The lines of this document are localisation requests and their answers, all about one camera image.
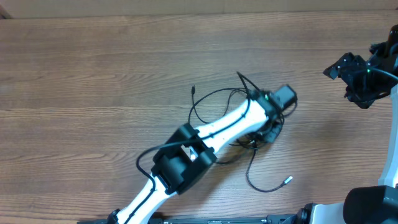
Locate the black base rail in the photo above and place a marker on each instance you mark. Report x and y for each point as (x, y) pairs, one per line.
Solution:
(270, 219)

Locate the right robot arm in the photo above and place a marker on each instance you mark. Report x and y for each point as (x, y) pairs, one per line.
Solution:
(378, 202)

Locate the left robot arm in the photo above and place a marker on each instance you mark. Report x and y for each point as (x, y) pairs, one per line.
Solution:
(188, 154)

